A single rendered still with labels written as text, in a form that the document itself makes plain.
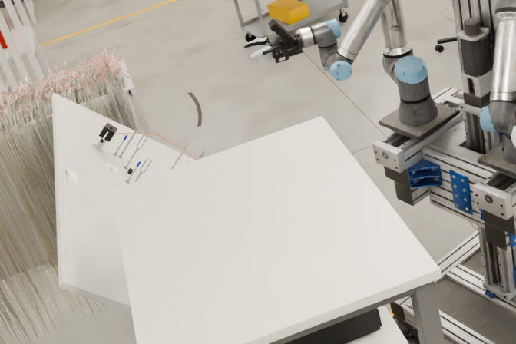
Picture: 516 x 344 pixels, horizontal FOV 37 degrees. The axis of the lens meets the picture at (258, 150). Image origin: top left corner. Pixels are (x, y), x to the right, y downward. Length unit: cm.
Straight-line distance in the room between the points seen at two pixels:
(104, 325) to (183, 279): 300
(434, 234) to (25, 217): 214
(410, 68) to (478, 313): 119
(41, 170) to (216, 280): 206
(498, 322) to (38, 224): 203
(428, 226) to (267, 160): 277
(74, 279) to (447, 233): 271
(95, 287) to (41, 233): 159
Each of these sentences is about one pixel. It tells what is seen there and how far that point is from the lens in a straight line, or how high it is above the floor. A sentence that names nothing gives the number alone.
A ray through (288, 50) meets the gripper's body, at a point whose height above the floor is 154.
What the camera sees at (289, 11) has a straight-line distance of 676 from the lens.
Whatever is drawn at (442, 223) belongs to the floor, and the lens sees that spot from 436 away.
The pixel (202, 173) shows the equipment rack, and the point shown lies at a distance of 168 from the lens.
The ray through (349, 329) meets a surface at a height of 151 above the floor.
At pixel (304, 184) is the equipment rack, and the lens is 155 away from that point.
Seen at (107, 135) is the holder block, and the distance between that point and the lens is 265.
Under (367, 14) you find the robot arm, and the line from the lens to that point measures 280.
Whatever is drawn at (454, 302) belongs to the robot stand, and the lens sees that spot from 359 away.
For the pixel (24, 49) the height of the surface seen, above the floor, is 113.
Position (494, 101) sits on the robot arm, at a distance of 237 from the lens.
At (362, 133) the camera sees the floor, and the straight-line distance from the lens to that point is 528.
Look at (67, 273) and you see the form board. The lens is 196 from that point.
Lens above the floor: 270
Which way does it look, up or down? 30 degrees down
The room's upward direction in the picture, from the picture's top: 16 degrees counter-clockwise
